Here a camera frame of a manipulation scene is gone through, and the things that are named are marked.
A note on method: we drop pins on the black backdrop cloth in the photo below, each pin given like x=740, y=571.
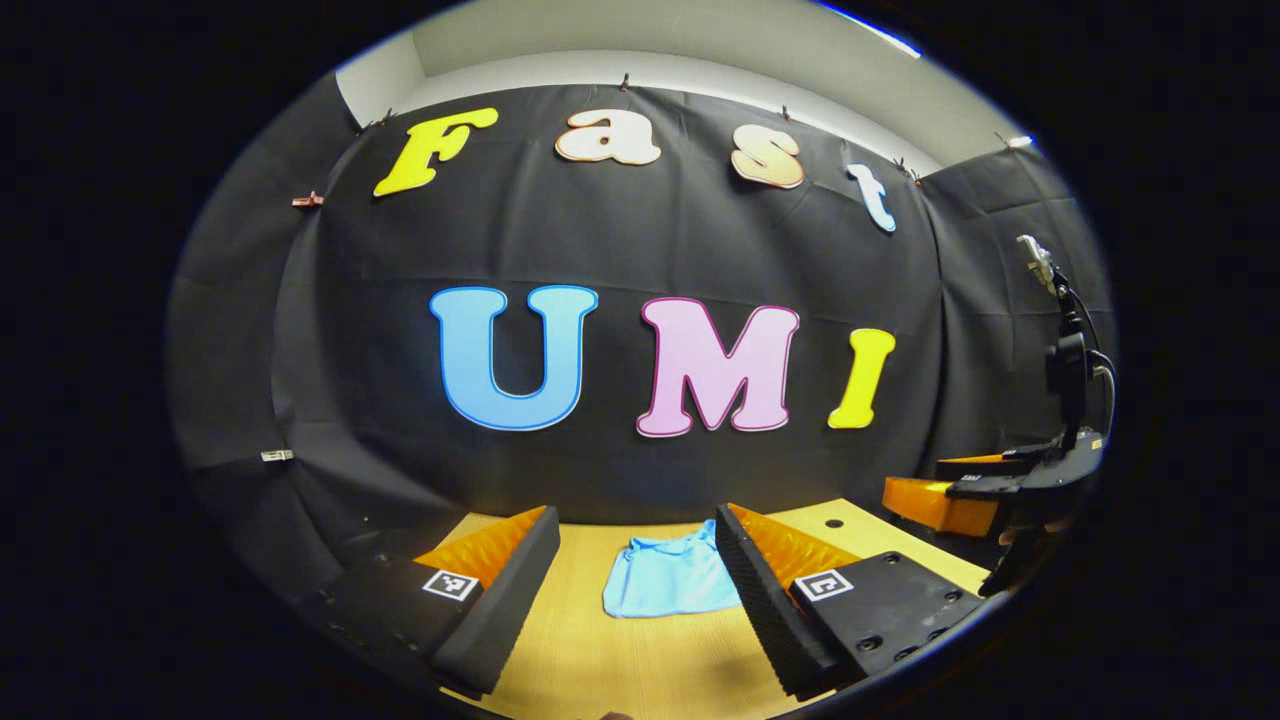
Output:
x=350, y=350

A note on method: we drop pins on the light blue T-shirt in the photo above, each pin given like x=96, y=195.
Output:
x=665, y=580

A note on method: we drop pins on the red cloth clip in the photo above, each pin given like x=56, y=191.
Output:
x=308, y=200

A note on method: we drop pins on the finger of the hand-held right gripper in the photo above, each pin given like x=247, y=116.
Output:
x=975, y=467
x=940, y=505

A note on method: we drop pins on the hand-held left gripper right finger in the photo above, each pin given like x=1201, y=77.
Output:
x=765, y=615

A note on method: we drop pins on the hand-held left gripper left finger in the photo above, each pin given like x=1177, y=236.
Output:
x=500, y=610

